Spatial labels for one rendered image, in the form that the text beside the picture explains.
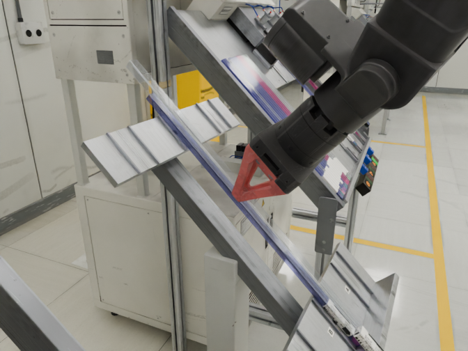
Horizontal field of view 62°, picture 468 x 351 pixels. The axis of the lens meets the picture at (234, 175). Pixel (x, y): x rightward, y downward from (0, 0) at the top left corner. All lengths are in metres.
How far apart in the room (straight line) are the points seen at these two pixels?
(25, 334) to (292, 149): 0.34
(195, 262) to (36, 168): 1.64
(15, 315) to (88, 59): 0.98
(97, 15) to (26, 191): 1.66
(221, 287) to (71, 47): 0.95
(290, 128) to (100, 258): 1.32
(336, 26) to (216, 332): 0.56
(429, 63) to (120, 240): 1.34
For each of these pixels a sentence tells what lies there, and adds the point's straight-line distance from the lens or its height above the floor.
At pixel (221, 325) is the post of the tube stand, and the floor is 0.68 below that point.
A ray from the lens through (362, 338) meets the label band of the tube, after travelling 0.51.
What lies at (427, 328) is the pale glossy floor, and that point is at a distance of 1.90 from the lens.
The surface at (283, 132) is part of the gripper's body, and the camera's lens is 0.40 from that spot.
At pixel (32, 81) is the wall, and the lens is 2.70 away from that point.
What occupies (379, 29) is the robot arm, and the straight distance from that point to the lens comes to 0.30.
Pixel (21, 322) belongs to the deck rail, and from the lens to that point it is 0.48.
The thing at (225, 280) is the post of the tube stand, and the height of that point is 0.78.
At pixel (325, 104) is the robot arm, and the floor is 1.11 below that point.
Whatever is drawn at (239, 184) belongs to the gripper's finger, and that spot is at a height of 1.01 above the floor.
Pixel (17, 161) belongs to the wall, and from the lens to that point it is 2.67.
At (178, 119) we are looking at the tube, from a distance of 0.48.
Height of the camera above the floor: 1.19
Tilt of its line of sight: 22 degrees down
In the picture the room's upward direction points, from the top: straight up
